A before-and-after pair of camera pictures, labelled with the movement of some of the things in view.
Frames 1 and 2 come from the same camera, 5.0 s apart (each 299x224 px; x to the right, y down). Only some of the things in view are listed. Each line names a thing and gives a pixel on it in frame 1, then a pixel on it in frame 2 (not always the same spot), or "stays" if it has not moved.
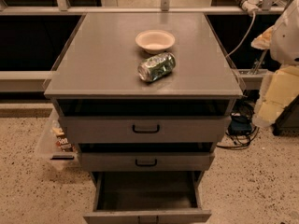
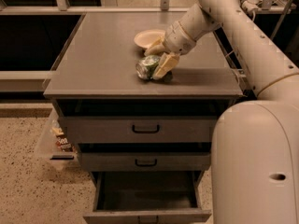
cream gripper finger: x=263 y=40 → x=168 y=62
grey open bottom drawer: x=148 y=197 stays
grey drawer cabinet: x=144 y=92 stays
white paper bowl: x=154 y=40 stays
